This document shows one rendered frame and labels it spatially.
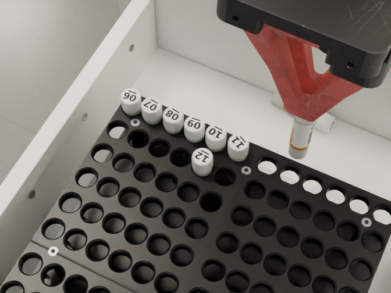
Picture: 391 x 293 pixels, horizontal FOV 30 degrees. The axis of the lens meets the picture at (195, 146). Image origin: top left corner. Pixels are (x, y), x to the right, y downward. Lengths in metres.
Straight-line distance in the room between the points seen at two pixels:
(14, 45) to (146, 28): 1.16
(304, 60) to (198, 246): 0.12
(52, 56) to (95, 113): 1.14
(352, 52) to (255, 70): 0.27
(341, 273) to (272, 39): 0.15
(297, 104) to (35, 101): 1.24
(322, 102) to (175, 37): 0.21
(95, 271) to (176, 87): 0.18
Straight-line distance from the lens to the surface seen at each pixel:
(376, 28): 0.27
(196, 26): 0.51
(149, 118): 0.44
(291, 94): 0.35
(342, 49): 0.26
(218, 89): 0.53
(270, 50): 0.32
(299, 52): 0.35
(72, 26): 1.67
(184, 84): 0.53
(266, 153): 0.43
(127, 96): 0.44
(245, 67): 0.52
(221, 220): 0.41
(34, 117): 1.54
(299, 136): 0.38
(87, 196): 0.42
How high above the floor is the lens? 1.27
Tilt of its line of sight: 60 degrees down
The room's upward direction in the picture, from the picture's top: 1 degrees counter-clockwise
